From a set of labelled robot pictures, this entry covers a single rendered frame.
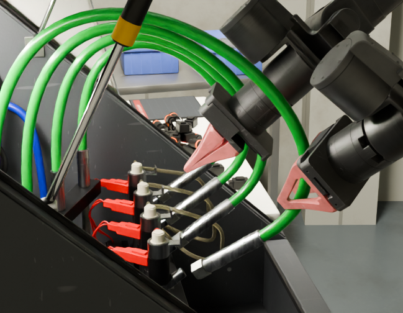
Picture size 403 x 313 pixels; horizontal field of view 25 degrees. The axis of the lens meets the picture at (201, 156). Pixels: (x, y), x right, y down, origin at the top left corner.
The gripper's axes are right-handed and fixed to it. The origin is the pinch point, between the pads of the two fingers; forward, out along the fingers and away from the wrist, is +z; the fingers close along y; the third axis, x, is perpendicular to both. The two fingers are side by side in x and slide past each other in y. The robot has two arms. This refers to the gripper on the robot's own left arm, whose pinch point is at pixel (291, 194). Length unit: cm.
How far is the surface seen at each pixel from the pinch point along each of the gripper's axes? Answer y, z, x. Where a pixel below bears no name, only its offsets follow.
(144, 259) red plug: 2.9, 23.9, -3.8
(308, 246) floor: -185, 179, 64
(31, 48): 6.9, 8.5, -31.3
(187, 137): -56, 62, -9
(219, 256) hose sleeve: 5.5, 9.8, 0.4
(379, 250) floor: -196, 161, 83
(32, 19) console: -20, 34, -40
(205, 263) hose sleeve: 6.2, 11.6, 0.1
